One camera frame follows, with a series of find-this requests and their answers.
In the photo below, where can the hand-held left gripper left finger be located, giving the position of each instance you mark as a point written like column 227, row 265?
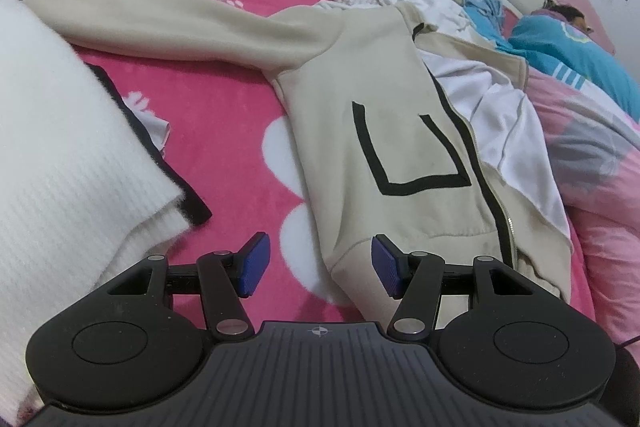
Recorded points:
column 252, row 264

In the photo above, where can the white garment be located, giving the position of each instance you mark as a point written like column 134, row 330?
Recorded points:
column 505, row 127

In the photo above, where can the beige zip jacket black trim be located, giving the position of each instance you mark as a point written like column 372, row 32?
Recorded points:
column 400, row 147

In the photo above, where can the pink floral blanket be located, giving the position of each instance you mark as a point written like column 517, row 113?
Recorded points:
column 210, row 122

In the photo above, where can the light blue cloth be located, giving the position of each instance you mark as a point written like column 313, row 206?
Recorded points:
column 482, row 7

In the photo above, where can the pink quilt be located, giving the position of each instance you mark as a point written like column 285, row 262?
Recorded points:
column 600, row 207

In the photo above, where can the white fuzzy sweater black trim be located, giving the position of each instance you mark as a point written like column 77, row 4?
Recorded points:
column 65, row 132

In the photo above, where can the white printed cloth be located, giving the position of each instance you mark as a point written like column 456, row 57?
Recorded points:
column 150, row 122

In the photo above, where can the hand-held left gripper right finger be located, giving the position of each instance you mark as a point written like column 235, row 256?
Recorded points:
column 387, row 267

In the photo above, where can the pink pillow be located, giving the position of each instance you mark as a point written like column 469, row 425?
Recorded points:
column 510, row 24

